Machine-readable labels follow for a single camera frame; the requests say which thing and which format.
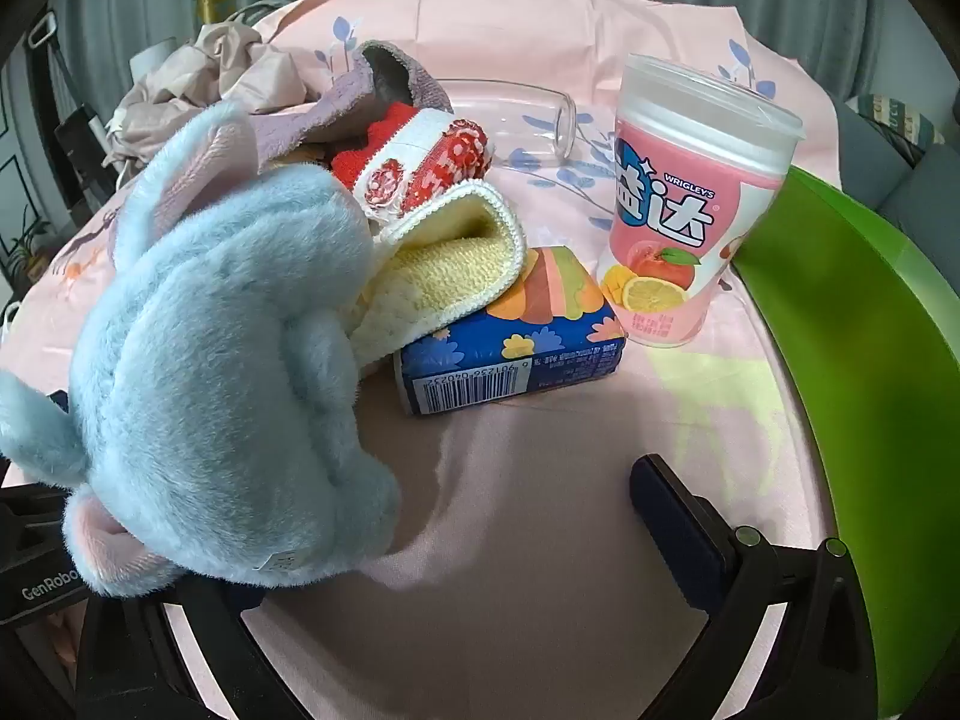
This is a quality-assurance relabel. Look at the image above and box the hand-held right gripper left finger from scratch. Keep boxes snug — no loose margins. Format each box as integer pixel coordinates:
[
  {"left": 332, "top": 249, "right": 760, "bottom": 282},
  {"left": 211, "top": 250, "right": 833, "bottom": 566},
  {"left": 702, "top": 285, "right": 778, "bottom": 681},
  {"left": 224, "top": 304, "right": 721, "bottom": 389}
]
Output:
[{"left": 75, "top": 577, "right": 312, "bottom": 720}]

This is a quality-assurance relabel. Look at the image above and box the crumpled beige cloth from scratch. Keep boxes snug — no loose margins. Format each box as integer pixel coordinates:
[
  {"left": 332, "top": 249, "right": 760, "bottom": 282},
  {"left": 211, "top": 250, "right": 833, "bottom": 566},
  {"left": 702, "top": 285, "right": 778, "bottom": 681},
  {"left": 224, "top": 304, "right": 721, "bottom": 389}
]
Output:
[{"left": 112, "top": 19, "right": 316, "bottom": 166}]

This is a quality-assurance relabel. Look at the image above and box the green box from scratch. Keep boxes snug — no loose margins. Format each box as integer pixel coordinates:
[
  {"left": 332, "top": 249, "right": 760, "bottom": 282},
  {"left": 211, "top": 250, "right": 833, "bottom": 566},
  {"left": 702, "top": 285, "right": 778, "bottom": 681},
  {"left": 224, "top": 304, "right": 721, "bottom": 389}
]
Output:
[{"left": 731, "top": 165, "right": 960, "bottom": 720}]

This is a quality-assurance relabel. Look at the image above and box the pink printed sheet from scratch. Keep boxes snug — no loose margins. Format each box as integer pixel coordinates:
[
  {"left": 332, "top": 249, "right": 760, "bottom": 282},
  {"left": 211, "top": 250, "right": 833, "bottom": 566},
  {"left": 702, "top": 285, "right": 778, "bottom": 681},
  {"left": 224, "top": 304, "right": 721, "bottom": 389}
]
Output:
[{"left": 0, "top": 0, "right": 848, "bottom": 720}]

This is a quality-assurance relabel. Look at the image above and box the blue floral tissue packet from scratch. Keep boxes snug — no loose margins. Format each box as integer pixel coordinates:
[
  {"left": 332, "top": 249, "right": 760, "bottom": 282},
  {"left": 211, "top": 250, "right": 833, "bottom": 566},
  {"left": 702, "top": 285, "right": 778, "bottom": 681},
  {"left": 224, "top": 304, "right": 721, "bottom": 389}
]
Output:
[{"left": 395, "top": 246, "right": 629, "bottom": 417}]

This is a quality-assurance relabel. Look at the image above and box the potted plant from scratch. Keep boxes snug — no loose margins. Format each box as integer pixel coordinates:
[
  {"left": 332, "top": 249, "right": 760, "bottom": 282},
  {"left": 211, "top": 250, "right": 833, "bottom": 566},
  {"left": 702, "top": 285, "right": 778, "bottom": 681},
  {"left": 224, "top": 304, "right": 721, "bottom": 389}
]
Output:
[{"left": 0, "top": 202, "right": 53, "bottom": 286}]

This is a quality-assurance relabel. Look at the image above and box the light blue plush toy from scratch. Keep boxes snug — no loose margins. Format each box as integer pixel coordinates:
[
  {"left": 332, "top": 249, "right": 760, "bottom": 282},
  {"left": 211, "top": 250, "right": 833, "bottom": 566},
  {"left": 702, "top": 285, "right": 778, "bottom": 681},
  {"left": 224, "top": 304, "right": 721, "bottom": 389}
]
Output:
[{"left": 0, "top": 101, "right": 402, "bottom": 601}]

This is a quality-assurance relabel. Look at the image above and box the patterned cushion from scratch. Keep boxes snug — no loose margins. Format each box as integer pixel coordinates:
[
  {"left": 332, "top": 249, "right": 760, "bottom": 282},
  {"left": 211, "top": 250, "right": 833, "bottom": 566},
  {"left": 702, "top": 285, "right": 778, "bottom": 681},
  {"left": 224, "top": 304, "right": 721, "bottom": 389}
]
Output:
[{"left": 855, "top": 94, "right": 946, "bottom": 166}]

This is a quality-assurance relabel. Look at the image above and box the white cabinet with flower sticker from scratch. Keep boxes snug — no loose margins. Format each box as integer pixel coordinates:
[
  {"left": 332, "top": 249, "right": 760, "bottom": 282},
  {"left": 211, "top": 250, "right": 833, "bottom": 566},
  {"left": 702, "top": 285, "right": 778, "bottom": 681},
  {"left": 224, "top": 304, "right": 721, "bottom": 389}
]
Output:
[{"left": 0, "top": 60, "right": 46, "bottom": 278}]

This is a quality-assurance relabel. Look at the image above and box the fluffy purple cloth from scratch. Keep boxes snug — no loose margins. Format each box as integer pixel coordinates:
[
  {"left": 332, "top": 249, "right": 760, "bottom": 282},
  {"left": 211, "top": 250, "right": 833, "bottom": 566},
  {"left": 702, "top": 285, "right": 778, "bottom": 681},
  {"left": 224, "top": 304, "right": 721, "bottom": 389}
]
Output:
[{"left": 247, "top": 41, "right": 451, "bottom": 166}]

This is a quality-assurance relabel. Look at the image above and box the pink gum jar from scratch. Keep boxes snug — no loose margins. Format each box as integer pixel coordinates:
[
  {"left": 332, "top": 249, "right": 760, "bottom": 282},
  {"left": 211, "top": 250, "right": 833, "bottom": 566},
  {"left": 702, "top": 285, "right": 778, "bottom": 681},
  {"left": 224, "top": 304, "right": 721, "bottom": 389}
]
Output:
[{"left": 598, "top": 52, "right": 805, "bottom": 350}]

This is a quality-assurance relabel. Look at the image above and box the red and white sock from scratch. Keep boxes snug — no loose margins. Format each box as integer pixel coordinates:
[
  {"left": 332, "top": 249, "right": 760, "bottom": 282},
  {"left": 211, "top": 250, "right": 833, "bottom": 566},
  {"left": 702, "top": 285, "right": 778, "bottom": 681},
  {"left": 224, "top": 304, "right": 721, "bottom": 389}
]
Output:
[{"left": 330, "top": 105, "right": 496, "bottom": 230}]

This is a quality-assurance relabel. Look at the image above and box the yellow towel with white trim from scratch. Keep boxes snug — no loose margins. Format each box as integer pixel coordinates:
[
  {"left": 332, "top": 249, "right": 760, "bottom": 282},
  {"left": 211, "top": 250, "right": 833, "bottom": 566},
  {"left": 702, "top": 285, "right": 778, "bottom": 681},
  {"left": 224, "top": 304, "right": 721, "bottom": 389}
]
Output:
[{"left": 349, "top": 180, "right": 530, "bottom": 376}]

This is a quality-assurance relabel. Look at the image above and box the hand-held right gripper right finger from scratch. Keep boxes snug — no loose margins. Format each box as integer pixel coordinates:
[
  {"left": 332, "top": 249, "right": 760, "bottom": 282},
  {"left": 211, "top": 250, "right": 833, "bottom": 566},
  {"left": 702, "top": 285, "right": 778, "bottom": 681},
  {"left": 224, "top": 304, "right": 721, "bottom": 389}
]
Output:
[{"left": 630, "top": 454, "right": 875, "bottom": 720}]

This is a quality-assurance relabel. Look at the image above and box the clear glass bottle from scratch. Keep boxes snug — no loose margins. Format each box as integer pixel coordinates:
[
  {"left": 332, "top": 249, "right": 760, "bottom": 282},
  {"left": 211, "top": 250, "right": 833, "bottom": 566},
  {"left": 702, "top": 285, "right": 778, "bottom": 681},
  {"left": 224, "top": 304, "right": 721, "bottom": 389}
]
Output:
[{"left": 431, "top": 79, "right": 578, "bottom": 166}]

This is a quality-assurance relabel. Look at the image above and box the grey sofa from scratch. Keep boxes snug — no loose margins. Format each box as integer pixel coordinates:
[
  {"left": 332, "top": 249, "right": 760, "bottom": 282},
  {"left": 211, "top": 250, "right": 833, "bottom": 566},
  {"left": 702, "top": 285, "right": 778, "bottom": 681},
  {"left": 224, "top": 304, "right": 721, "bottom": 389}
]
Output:
[{"left": 825, "top": 82, "right": 960, "bottom": 218}]

